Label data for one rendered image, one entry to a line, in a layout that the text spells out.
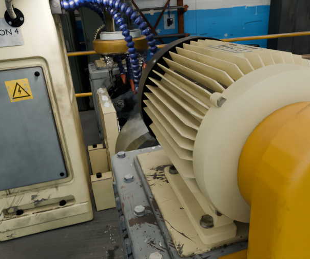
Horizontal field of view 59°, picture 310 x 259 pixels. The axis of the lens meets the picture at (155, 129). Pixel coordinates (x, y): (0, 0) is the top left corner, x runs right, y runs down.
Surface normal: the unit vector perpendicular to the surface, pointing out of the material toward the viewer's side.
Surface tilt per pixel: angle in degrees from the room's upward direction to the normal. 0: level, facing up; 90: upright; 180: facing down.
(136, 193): 0
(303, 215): 90
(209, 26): 90
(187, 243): 0
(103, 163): 90
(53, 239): 0
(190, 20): 90
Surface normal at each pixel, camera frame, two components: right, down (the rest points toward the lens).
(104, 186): 0.26, 0.37
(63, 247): -0.07, -0.91
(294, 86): 0.23, 0.03
